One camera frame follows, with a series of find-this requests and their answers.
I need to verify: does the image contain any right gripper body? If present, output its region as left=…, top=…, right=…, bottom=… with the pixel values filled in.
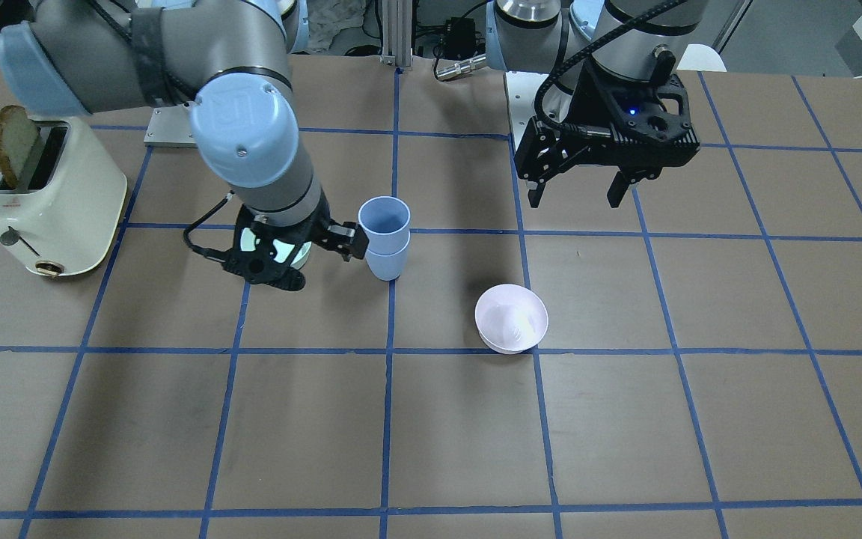
left=220, top=202, right=369, bottom=291

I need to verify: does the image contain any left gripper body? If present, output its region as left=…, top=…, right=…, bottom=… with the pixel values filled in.
left=514, top=64, right=700, bottom=186

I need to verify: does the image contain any blue cup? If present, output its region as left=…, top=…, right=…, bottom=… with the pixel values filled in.
left=357, top=195, right=411, bottom=255
left=365, top=241, right=410, bottom=281

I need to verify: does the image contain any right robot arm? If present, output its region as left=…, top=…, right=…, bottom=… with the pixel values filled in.
left=0, top=1, right=369, bottom=291

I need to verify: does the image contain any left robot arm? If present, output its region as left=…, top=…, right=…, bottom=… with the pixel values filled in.
left=485, top=1, right=707, bottom=208

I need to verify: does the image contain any green bowl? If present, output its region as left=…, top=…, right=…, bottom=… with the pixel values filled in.
left=239, top=228, right=312, bottom=270

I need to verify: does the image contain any white chair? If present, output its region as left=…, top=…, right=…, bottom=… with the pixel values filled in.
left=677, top=43, right=727, bottom=72

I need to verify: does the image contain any pink bowl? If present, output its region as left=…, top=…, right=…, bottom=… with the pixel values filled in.
left=474, top=284, right=548, bottom=354

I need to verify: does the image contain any cream toaster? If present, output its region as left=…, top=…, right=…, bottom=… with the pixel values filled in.
left=0, top=115, right=129, bottom=278

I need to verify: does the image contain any toast slice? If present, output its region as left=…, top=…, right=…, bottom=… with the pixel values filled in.
left=0, top=105, right=40, bottom=190

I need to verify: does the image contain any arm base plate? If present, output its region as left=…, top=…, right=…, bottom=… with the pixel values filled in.
left=144, top=103, right=196, bottom=149
left=505, top=71, right=572, bottom=150

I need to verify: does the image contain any aluminium frame post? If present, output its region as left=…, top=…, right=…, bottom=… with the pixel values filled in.
left=379, top=1, right=416, bottom=72

